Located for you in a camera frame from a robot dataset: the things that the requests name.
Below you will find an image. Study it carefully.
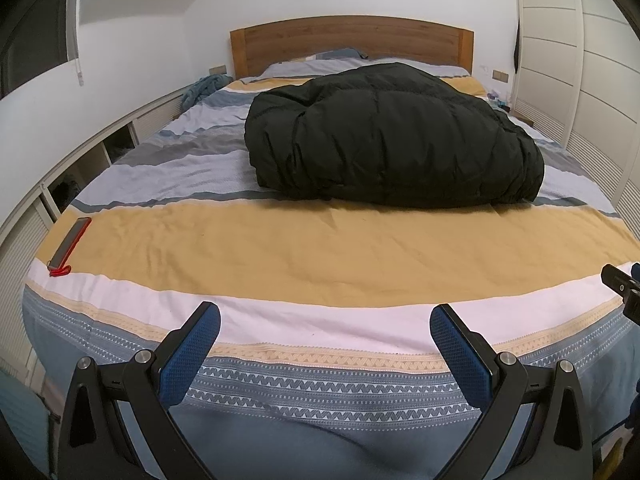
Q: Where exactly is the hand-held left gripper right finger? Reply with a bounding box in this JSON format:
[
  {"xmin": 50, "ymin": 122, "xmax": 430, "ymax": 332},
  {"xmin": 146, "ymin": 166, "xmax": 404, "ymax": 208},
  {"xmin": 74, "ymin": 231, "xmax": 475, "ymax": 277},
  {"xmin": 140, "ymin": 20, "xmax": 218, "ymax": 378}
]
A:
[{"xmin": 430, "ymin": 303, "xmax": 594, "ymax": 480}]

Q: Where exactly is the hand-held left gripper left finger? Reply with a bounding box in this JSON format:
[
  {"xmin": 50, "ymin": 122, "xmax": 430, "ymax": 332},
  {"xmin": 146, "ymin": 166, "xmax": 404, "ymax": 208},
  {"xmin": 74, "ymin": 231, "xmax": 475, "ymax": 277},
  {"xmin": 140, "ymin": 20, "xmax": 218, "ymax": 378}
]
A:
[{"xmin": 59, "ymin": 301, "xmax": 222, "ymax": 480}]

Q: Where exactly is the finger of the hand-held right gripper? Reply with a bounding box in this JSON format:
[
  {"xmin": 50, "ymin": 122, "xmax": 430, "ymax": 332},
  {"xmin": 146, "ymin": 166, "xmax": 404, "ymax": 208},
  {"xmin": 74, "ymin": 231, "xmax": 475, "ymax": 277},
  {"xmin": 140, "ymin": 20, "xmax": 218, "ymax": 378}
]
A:
[{"xmin": 600, "ymin": 261, "xmax": 640, "ymax": 333}]

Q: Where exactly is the black puffer jacket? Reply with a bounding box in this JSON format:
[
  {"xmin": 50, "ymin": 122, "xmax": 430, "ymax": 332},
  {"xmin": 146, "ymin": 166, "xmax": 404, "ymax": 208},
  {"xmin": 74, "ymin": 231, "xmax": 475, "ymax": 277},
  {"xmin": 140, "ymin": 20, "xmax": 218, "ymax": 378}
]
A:
[{"xmin": 244, "ymin": 62, "xmax": 546, "ymax": 209}]

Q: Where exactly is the bed with striped duvet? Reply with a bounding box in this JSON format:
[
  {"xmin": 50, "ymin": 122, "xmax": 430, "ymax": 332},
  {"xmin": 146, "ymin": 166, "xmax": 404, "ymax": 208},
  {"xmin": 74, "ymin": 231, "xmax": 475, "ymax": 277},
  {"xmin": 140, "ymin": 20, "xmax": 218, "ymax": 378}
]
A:
[{"xmin": 20, "ymin": 49, "xmax": 640, "ymax": 480}]

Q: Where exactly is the phone in red case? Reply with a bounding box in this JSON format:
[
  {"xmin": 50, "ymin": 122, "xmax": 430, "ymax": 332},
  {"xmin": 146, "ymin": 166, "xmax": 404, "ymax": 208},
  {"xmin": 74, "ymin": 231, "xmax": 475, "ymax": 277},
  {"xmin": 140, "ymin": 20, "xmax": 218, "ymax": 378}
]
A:
[{"xmin": 47, "ymin": 216, "xmax": 93, "ymax": 277}]

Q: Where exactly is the white wardrobe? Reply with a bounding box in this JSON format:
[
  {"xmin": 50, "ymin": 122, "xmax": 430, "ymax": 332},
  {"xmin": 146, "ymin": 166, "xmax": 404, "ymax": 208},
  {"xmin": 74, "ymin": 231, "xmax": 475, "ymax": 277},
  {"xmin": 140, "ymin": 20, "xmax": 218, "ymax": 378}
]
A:
[{"xmin": 510, "ymin": 0, "xmax": 640, "ymax": 243}]

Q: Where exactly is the low white cabinet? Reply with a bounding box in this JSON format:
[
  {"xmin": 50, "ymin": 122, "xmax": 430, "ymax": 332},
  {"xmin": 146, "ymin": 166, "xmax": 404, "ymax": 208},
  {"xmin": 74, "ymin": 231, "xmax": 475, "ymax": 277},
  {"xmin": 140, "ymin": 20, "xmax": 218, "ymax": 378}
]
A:
[{"xmin": 0, "ymin": 80, "xmax": 203, "ymax": 391}]

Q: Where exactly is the blue crumpled cloth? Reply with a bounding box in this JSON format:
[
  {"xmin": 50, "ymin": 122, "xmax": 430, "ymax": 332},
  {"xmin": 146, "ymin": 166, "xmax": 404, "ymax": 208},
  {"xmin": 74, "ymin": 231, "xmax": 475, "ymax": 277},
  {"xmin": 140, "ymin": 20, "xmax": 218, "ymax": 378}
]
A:
[{"xmin": 180, "ymin": 74, "xmax": 234, "ymax": 109}]

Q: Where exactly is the blue-grey pillow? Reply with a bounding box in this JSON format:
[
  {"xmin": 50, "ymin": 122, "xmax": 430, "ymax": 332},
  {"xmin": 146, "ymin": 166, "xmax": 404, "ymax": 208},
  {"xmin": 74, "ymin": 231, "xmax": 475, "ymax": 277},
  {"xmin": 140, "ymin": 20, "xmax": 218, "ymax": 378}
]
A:
[{"xmin": 311, "ymin": 48, "xmax": 369, "ymax": 61}]

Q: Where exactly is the wooden headboard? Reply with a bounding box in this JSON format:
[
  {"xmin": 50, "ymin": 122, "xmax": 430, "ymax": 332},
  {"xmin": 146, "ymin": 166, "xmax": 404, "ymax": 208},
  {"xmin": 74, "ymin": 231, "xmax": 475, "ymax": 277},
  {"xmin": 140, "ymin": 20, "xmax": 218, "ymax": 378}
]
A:
[{"xmin": 229, "ymin": 15, "xmax": 475, "ymax": 81}]

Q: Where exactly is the window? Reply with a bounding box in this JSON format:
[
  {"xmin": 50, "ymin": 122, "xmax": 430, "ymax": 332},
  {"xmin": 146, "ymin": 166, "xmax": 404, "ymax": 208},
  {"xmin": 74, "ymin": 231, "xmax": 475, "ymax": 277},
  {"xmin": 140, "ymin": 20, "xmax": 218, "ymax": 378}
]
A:
[{"xmin": 0, "ymin": 0, "xmax": 83, "ymax": 102}]

